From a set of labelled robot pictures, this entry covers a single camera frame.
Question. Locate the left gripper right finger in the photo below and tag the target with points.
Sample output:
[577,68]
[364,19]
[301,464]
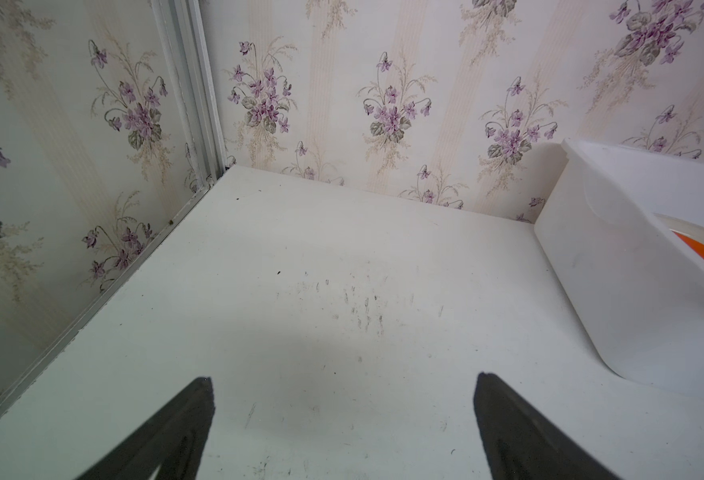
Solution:
[521,443]

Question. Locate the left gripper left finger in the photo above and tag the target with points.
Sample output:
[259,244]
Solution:
[169,445]

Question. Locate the white plastic bin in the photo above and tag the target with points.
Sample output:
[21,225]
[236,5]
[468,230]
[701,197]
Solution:
[637,289]

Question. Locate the aluminium frame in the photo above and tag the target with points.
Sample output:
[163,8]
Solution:
[105,146]

